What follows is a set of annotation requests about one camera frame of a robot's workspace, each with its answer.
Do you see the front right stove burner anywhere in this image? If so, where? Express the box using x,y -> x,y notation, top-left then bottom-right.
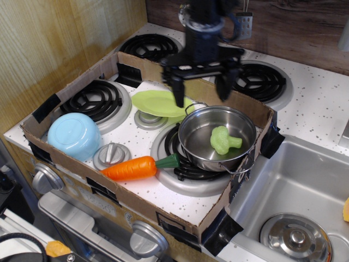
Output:
151,123 -> 230,197

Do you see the silver oven knob right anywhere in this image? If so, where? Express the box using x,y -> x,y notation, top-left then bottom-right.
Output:
130,221 -> 169,258

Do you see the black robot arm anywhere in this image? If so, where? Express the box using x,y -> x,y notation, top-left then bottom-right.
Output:
160,1 -> 244,108

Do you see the silver stove knob middle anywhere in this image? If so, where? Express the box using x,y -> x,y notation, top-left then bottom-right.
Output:
134,110 -> 168,130

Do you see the silver stove knob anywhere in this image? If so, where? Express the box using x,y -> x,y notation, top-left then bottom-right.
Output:
93,142 -> 131,170
134,110 -> 168,130

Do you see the stainless steel pot lid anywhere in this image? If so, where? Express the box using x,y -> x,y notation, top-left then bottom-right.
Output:
258,213 -> 333,261

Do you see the back right stove burner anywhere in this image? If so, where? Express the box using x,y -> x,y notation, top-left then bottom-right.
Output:
232,60 -> 293,111

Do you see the green plastic plate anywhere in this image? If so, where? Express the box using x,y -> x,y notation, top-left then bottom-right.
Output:
131,90 -> 193,118

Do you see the orange toy carrot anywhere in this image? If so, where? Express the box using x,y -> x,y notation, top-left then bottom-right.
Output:
100,153 -> 180,181

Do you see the hanging metal strainer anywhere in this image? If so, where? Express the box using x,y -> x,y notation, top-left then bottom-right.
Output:
178,4 -> 190,27

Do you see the back left stove burner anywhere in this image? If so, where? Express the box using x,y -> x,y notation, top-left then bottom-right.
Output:
113,33 -> 183,66

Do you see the stainless steel pan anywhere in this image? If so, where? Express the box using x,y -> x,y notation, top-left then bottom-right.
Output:
178,102 -> 257,174

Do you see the green toy broccoli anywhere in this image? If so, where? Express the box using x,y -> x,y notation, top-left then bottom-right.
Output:
210,126 -> 243,155

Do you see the hanging metal spatula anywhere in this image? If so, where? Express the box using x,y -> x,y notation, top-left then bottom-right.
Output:
236,0 -> 253,40

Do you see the cardboard fence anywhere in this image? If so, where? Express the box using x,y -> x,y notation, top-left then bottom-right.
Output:
20,51 -> 286,257

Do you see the orange object bottom left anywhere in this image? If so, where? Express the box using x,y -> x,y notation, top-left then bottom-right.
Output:
45,240 -> 71,258

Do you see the front left stove burner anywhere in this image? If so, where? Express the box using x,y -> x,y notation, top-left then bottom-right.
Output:
55,79 -> 131,134

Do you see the orange object in sink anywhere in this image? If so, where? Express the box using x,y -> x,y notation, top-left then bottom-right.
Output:
342,198 -> 349,222

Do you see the silver oven knob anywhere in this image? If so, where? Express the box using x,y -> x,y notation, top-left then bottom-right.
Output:
130,221 -> 169,258
32,163 -> 65,194

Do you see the light blue plastic bowl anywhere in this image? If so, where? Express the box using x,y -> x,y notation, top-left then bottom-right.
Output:
47,112 -> 101,162

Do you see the black cable bottom left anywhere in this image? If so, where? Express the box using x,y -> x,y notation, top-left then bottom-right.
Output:
0,233 -> 49,262

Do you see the silver stove knob front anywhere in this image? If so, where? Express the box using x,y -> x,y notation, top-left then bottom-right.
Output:
93,142 -> 131,170

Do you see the silver oven knob left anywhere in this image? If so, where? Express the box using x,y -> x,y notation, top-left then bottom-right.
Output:
32,163 -> 65,194

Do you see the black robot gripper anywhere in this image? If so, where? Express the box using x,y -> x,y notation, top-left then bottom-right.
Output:
160,19 -> 244,107

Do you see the stove burner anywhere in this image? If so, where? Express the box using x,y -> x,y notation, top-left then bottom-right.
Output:
232,60 -> 293,111
113,33 -> 183,66
55,79 -> 131,134
151,123 -> 230,197

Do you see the silver toy sink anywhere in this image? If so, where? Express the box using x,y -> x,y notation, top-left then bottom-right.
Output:
225,136 -> 348,261

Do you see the silver oven door handle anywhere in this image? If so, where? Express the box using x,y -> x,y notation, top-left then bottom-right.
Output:
38,193 -> 139,261

